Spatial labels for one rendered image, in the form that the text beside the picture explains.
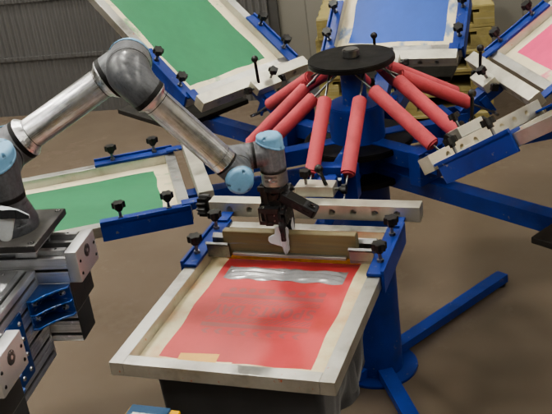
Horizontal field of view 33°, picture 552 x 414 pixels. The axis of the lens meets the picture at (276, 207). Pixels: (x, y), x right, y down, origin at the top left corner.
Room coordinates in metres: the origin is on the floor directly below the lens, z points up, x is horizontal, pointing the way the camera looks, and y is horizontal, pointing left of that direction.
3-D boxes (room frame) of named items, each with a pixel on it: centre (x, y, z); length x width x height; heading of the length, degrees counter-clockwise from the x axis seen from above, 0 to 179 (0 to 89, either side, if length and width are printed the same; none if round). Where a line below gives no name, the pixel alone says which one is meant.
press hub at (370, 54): (3.24, -0.33, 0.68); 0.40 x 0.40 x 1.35
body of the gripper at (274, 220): (2.46, 0.00, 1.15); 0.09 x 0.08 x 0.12; 69
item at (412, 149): (3.24, -0.33, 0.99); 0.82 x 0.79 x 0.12; 159
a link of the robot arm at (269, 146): (2.46, 0.00, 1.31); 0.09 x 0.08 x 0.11; 93
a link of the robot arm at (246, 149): (2.44, 0.09, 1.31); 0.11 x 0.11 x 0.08; 3
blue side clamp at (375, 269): (2.38, -0.30, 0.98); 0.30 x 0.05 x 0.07; 159
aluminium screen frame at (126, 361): (2.25, 0.05, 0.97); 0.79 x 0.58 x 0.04; 159
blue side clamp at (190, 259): (2.58, 0.22, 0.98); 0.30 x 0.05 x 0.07; 159
